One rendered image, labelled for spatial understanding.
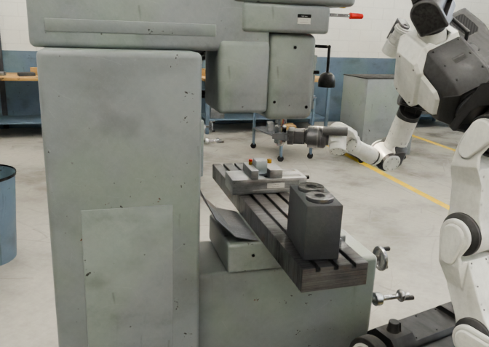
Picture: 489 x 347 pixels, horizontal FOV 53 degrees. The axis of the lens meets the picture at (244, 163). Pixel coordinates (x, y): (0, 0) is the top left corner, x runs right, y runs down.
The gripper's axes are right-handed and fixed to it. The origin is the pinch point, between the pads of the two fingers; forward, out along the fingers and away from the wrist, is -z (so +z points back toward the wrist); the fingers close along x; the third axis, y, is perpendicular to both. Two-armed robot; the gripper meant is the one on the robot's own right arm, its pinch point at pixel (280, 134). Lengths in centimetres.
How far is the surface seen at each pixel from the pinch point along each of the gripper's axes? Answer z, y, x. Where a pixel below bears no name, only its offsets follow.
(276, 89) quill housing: -1.1, -19.5, 11.7
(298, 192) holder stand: 9.5, 11.9, 35.7
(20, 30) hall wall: -435, -34, -514
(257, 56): -7.9, -31.7, 17.1
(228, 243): -16.7, 38.4, 23.4
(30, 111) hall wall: -432, 91, -515
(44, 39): -72, -36, 46
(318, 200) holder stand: 16.0, 10.9, 45.5
